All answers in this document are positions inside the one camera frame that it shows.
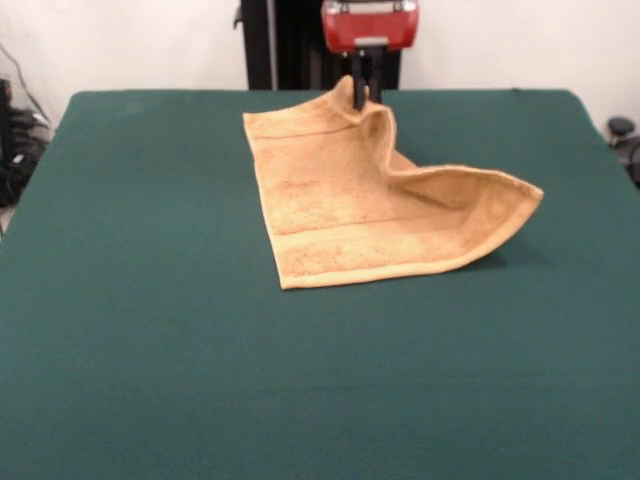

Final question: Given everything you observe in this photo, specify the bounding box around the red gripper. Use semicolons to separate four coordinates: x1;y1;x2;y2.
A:
321;2;421;111

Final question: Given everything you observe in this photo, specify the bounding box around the tan terry towel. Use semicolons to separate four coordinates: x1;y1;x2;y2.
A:
242;75;545;291

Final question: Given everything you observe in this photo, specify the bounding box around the dark green table cloth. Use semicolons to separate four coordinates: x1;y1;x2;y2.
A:
0;88;640;480

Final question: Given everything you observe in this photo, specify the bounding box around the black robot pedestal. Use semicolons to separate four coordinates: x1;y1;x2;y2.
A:
232;0;416;91

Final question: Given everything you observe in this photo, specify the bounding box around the thin grey wall cable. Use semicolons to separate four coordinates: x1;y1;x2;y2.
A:
0;43;51;124

